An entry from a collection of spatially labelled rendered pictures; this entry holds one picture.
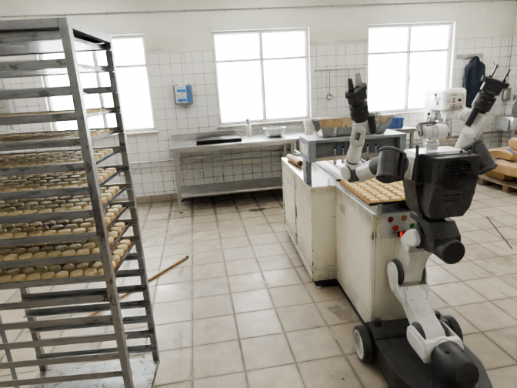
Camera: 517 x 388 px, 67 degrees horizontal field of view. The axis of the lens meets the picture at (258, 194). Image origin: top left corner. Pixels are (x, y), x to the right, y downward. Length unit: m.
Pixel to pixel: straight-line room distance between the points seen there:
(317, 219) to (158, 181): 3.47
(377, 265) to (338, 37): 4.36
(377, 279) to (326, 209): 0.74
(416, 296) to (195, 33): 4.59
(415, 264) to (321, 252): 0.97
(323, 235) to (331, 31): 3.83
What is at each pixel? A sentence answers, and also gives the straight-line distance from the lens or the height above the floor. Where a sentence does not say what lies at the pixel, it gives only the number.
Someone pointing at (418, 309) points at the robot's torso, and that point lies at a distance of 2.28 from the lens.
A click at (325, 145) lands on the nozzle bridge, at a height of 1.12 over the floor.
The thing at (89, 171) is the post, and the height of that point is 1.31.
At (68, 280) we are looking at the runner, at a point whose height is 0.87.
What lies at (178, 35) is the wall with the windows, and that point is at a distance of 5.82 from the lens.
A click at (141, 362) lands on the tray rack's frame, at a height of 0.15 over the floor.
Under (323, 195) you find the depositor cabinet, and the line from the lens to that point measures 2.88.
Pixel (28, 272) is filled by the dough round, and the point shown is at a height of 0.88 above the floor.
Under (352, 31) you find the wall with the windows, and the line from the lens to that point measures 6.29.
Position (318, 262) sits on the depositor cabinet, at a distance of 3.06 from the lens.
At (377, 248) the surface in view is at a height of 0.63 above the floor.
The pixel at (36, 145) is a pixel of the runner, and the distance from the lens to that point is 1.61.
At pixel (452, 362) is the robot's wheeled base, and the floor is 0.34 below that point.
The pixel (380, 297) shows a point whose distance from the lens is 2.50.
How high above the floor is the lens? 1.56
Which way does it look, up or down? 15 degrees down
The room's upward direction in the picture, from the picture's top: 4 degrees counter-clockwise
